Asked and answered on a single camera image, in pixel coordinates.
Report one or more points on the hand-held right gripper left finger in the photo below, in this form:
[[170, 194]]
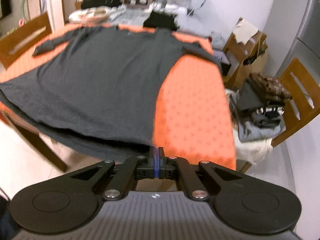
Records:
[[150, 167]]

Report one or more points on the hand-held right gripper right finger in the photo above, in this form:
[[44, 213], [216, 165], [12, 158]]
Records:
[[163, 167]]

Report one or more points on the dark grey shirt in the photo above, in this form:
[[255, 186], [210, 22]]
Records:
[[100, 80]]

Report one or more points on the pile of clothes on chair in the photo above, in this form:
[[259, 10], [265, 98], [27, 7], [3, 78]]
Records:
[[252, 152]]

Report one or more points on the orange patterned mat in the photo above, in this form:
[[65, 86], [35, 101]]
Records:
[[195, 105]]

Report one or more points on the blue grey garment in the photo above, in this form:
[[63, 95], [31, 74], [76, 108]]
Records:
[[257, 132]]

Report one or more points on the wooden table leg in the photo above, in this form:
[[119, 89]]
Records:
[[50, 155]]

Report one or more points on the black white striped garment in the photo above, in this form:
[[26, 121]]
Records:
[[271, 108]]

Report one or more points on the brown paper bag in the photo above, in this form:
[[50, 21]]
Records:
[[250, 72]]

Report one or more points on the wooden chair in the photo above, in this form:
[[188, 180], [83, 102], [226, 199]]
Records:
[[231, 47], [25, 37], [295, 122], [78, 5]]

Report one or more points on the light grey folded garment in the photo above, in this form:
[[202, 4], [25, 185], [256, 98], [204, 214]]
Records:
[[197, 27]]

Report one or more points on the black folded garment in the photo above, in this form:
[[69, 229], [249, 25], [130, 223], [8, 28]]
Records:
[[100, 4], [160, 20]]

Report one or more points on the leaf print tablecloth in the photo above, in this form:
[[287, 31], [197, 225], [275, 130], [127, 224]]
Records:
[[130, 17]]

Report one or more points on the white small appliance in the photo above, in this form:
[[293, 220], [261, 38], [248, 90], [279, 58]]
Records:
[[175, 8]]

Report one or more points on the beige cloth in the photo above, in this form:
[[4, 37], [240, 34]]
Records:
[[246, 30]]

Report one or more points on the white quilted blanket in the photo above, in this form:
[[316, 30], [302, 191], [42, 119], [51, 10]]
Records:
[[87, 13]]

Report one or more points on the silver refrigerator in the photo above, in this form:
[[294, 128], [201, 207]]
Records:
[[307, 30]]

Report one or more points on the colourful hula hoop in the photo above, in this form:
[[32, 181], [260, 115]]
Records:
[[23, 7]]

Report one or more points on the black wall frame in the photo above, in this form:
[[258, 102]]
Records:
[[5, 5]]

